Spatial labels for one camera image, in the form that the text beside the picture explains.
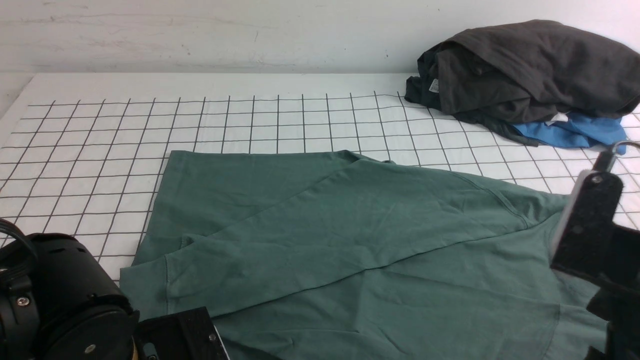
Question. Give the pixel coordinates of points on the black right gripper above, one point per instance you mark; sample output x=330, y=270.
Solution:
x=619, y=306

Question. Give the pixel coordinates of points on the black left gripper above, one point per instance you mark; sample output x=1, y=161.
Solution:
x=144, y=347

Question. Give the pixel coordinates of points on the green long-sleeve top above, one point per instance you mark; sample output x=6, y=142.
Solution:
x=336, y=256

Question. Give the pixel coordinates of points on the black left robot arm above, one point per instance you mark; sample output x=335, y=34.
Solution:
x=58, y=303

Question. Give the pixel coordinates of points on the blue crumpled garment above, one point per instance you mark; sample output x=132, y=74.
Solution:
x=574, y=130

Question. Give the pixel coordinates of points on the white grid-patterned table cloth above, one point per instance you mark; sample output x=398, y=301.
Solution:
x=84, y=154

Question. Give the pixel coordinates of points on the dark grey crumpled garment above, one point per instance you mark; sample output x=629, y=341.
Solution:
x=526, y=73

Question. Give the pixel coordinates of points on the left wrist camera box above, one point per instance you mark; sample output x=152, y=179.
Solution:
x=186, y=335

